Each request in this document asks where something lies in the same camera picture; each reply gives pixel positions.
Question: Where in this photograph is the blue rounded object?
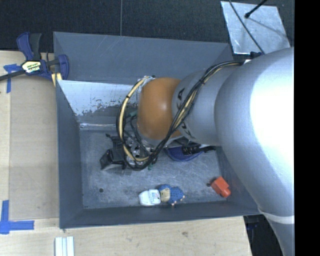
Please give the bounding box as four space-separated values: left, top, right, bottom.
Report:
165 146 204 162

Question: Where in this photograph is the black angular object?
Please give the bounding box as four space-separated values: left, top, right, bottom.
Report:
99 147 127 171

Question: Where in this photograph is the grey metal bin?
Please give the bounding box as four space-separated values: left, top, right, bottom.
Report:
52 31 261 230

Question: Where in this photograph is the blue toy animal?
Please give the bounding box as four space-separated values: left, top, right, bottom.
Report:
157 183 186 207

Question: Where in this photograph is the red-orange plastic block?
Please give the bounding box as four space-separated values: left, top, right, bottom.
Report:
206 176 232 199

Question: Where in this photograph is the pale wood flat board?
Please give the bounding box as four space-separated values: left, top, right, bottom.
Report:
8 76 61 221

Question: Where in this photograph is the white packet with print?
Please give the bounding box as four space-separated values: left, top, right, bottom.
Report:
138 189 162 207

